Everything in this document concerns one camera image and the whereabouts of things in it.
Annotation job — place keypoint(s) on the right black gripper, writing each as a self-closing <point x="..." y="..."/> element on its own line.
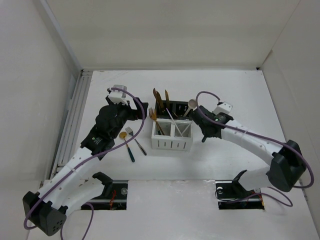
<point x="212" y="113"/>

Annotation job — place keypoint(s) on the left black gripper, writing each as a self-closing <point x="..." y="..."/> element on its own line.
<point x="133" y="115"/>

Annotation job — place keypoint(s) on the gold fork green handle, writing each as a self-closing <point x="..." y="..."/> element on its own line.
<point x="153" y="115"/>

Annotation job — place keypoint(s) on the rose gold knife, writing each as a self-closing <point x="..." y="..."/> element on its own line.
<point x="155" y="96"/>

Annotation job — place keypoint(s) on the silver fork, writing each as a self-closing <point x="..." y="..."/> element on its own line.
<point x="131" y="133"/>

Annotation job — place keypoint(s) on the gold spoon green handle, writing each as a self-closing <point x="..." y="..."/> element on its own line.
<point x="123" y="136"/>

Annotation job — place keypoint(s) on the gold knife green handle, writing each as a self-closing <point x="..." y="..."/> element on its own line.
<point x="167" y="99"/>
<point x="160" y="102"/>

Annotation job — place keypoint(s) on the beige ceramic spoon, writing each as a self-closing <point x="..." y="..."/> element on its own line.
<point x="191" y="106"/>

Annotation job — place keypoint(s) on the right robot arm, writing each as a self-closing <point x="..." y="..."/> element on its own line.
<point x="284" y="163"/>

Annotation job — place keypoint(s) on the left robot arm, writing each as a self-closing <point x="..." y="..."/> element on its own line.
<point x="48" y="208"/>

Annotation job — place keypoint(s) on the white utensil container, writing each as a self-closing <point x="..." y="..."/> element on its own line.
<point x="171" y="140"/>

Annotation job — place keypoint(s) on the black utensil container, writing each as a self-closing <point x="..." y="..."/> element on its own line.
<point x="177" y="110"/>

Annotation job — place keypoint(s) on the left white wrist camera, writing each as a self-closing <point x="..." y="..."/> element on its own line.
<point x="117" y="93"/>

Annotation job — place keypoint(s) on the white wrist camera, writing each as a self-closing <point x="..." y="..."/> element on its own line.
<point x="117" y="93"/>
<point x="223" y="107"/>

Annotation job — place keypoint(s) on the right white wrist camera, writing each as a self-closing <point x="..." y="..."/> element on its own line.
<point x="223" y="107"/>

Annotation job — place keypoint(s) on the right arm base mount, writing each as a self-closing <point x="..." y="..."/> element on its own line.
<point x="232" y="196"/>

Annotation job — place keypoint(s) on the aluminium rail frame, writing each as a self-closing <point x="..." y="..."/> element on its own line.
<point x="67" y="143"/>

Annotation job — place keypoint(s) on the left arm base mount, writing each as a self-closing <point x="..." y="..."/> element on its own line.
<point x="113" y="198"/>

